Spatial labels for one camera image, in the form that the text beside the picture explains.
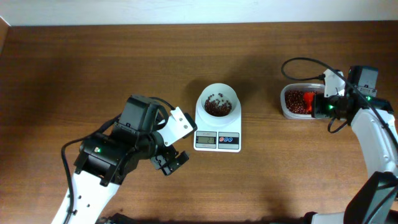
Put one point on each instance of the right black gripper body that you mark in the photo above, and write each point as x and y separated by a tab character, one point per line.
319	106

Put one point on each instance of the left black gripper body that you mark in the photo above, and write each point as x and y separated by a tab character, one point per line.
152	148

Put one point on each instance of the orange measuring scoop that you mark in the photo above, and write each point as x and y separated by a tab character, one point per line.
308	100

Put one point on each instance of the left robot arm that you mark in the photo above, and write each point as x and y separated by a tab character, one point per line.
97	176

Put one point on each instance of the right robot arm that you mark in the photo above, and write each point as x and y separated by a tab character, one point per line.
377	135

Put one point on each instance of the white digital kitchen scale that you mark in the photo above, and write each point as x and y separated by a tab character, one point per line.
218	133

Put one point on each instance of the clear plastic bean container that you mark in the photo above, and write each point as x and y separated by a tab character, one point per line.
306	87

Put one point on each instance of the red beans in bowl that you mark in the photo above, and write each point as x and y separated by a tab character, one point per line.
218	107

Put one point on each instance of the white round bowl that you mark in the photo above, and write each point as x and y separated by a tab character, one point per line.
219	88

